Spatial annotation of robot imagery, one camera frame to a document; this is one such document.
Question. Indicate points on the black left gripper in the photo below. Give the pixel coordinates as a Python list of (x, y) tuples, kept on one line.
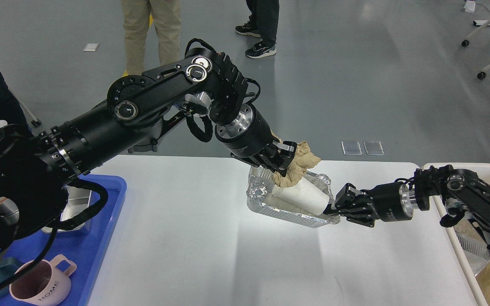
[(249, 139)]

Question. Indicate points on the blue plastic tray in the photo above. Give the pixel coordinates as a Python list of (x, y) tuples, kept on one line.
[(87, 250)]

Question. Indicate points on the aluminium foil tray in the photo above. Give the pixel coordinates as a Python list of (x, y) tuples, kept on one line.
[(261, 200)]

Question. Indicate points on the stainless steel rectangular tray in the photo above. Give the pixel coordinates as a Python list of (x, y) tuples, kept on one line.
[(78, 200)]

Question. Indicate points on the left floor outlet plate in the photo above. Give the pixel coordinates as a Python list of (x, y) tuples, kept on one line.
[(351, 148)]

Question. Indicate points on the brown paper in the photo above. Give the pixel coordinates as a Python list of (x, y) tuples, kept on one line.
[(303, 160)]

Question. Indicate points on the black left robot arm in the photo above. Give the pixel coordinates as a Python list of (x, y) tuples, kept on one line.
[(40, 183)]

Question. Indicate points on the right floor outlet plate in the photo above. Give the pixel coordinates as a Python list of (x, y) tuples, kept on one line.
[(373, 148)]

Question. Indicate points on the white plastic bin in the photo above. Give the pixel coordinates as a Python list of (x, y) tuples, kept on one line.
[(466, 186)]

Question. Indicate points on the pink mug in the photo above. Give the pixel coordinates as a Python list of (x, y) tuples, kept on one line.
[(47, 284)]

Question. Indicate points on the foil tray inside bin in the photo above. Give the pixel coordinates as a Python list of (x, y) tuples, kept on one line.
[(477, 255)]

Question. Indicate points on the person in black trousers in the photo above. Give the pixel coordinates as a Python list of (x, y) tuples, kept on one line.
[(263, 23)]

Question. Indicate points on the blue mug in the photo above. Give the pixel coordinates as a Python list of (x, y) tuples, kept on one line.
[(8, 267)]

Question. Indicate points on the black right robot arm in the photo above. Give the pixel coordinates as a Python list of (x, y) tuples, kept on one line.
[(424, 182)]

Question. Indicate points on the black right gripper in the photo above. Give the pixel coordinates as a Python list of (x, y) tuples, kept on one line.
[(391, 202)]

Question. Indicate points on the white paper cup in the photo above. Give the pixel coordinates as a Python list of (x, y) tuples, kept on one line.
[(304, 195)]

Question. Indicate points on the floor outlet plate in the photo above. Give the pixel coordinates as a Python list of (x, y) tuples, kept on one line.
[(351, 148), (373, 148)]

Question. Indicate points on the grey office chair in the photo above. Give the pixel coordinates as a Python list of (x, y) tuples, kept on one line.
[(34, 119)]

